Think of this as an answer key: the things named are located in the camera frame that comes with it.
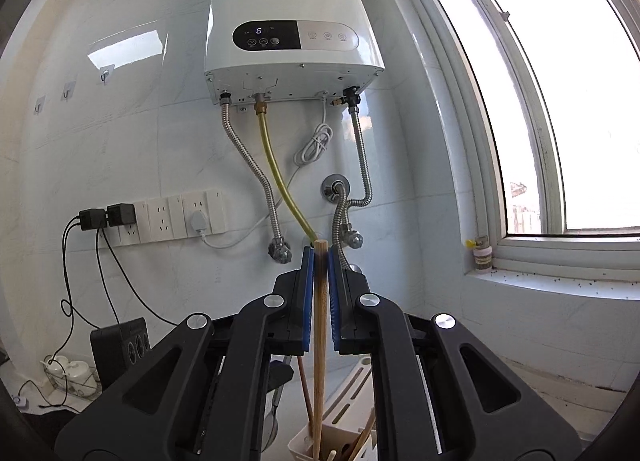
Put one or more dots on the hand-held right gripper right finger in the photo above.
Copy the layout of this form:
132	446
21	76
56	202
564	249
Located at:
334	291

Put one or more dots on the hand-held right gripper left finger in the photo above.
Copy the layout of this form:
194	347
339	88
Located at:
307	291

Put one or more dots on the thick pale wooden chopstick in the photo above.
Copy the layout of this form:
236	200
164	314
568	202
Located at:
319	376

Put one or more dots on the cream slotted utensil holder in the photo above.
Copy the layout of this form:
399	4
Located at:
340	398

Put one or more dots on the light brown chopstick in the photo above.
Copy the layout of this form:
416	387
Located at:
364	433
364	448

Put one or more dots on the small bottle with yellow cap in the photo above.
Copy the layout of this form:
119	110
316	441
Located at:
483	256

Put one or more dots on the black device with round sockets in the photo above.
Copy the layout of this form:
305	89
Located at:
117	356

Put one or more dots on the white ceramic jar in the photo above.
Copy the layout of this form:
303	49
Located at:
59	365
80	376

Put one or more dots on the chrome wall flange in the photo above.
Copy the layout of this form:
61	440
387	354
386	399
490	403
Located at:
327	188

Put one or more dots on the white wall socket row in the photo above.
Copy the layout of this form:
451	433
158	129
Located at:
165	218

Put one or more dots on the white window frame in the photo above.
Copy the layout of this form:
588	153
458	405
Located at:
530	241

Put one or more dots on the adhesive wall hook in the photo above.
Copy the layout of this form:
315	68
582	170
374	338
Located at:
39	103
67	91
106	72

